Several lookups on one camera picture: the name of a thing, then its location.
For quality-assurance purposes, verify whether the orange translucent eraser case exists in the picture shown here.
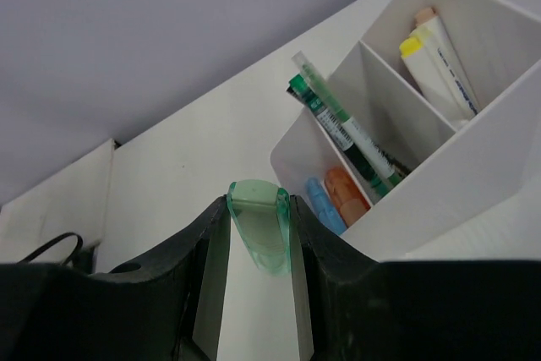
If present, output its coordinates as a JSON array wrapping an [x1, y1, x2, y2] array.
[[324, 167, 370, 228]]

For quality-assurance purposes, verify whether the blue translucent eraser case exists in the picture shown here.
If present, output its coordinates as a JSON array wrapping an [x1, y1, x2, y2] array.
[[305, 178, 347, 236]]

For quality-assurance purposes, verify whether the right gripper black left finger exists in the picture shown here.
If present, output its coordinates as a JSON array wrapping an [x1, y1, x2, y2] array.
[[1, 197, 230, 360]]

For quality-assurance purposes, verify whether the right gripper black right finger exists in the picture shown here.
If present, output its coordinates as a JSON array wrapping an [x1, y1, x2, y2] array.
[[290, 195, 540, 360]]

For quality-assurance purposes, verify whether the white pen orange cap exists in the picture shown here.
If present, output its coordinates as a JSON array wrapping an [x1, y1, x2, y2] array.
[[412, 7, 478, 118]]

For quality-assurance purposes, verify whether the green dark pen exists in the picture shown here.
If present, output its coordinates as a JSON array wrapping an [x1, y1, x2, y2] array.
[[287, 73, 392, 201]]

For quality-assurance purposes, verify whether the translucent pink pen holder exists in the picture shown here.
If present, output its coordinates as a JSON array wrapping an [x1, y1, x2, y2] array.
[[270, 0, 540, 260]]

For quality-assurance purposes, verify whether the white pen yellow tip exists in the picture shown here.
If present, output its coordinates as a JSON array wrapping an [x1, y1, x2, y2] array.
[[399, 36, 466, 123]]

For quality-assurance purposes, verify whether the clear silver pen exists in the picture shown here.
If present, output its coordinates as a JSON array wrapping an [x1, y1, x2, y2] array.
[[292, 52, 402, 189]]

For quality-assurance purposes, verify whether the green translucent eraser case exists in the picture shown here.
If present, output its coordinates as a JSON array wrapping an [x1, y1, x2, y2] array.
[[227, 179, 291, 276]]

